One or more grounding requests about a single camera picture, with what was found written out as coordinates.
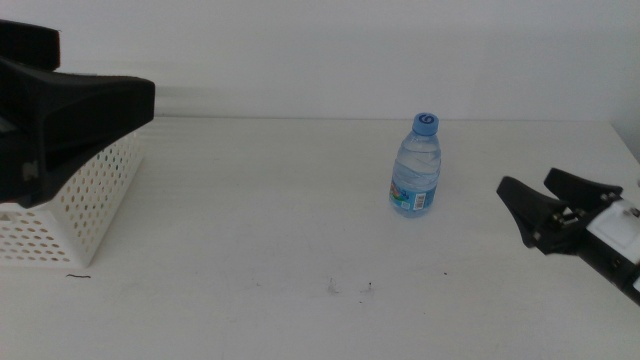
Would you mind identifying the clear water bottle blue cap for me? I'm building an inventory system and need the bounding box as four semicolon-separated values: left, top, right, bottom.
388;112;442;219

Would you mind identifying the white perforated plastic basket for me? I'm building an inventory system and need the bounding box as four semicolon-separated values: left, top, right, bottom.
0;129;144;269

